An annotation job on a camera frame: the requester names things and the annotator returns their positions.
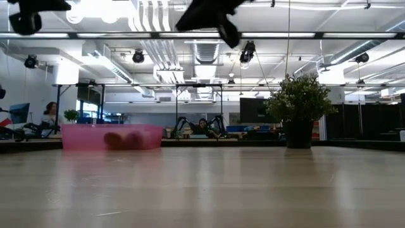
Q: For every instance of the large black monitor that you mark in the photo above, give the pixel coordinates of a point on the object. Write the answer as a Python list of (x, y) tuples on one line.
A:
[(254, 111)]

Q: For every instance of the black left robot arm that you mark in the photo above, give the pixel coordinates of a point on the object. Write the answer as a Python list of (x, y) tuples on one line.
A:
[(28, 19)]

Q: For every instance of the black background workstation frame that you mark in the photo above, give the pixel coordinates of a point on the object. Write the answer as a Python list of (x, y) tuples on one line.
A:
[(79, 85), (198, 85)]

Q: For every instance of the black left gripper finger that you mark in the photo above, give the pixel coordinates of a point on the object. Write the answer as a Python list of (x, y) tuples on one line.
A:
[(230, 31), (199, 20)]

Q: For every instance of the black partition panels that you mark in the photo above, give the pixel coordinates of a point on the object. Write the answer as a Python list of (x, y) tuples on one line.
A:
[(364, 122)]

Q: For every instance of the black ceiling spotlight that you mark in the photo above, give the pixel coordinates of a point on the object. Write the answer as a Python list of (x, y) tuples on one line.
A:
[(247, 52), (361, 57), (138, 57), (30, 61)]

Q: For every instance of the small background plant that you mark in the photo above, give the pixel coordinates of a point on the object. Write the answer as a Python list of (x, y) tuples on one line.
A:
[(71, 115)]

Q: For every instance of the blue-screen monitor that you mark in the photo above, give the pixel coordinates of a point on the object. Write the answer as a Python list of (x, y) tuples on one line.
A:
[(19, 112)]

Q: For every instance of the potted green plant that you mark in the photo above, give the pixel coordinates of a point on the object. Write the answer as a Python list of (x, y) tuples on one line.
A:
[(300, 107)]

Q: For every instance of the black background robot arm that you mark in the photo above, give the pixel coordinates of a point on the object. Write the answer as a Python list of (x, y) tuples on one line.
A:
[(38, 128), (180, 125), (220, 123)]

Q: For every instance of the pink plastic basket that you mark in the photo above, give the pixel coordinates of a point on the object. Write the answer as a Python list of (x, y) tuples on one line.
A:
[(85, 136)]

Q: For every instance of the red bar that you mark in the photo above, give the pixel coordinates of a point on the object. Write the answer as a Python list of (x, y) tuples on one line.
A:
[(5, 122)]

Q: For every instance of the person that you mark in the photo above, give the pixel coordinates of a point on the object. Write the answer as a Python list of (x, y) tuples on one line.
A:
[(204, 126), (50, 115)]

